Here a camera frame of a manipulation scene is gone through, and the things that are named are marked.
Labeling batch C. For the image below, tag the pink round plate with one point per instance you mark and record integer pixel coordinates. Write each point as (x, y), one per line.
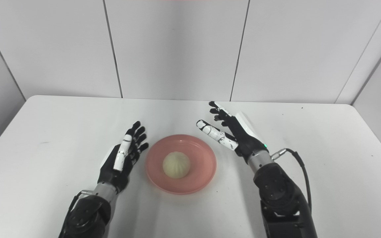
(197, 165)

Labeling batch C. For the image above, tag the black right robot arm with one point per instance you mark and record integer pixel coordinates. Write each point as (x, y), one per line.
(283, 201)

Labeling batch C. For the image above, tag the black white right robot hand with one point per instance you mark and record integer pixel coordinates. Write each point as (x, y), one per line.
(243, 137)

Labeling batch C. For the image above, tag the cream steamed bun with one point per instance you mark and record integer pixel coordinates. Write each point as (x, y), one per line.
(176, 165)

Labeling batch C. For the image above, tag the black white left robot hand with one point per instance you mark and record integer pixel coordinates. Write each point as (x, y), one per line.
(121, 165)

